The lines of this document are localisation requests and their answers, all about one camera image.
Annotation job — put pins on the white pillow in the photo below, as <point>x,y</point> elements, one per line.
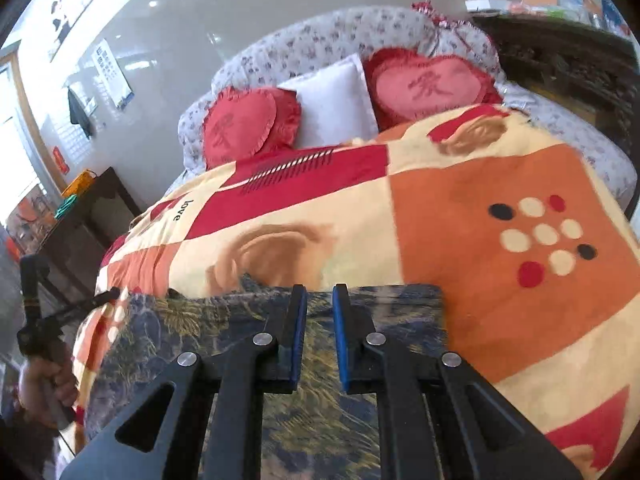
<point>330,100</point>

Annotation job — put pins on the person's left hand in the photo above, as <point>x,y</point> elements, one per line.
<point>45,390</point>

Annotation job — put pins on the dark hanging cloth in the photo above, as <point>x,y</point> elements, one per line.
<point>81,110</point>

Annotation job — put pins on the floral upholstered bed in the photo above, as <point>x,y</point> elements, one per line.
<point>320,35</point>

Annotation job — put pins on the dark carved wooden headboard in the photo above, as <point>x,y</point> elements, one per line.
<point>565,70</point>

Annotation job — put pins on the green folded item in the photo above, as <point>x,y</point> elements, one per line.
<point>65,206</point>

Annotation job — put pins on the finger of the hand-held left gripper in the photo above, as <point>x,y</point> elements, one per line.
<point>90,302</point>

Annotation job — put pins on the red heart pillow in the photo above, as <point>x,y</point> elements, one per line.
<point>240,125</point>
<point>425,85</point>

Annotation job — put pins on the dark floral patterned shirt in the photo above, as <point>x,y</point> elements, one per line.
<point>200,320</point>

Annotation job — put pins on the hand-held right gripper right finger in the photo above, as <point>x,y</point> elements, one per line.
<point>341,335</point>

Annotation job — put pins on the pile of assorted packets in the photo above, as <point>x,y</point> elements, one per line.
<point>575,2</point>

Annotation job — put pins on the red wall sign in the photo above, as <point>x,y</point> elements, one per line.
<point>59,160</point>

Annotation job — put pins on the yellow bag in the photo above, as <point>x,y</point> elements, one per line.
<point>79,183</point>

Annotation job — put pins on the red frilled cushion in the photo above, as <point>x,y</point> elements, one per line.
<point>442,17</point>

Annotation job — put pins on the black white wall picture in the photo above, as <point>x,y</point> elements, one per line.
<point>70,15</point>

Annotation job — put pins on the white blue wall chart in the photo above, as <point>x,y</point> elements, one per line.
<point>112,75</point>

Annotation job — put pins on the dark wooden side table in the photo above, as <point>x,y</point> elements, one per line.
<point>95,225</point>

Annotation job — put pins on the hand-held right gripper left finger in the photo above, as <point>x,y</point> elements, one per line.
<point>299,332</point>

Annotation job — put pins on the red orange printed blanket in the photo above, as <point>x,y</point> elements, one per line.
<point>450,200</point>

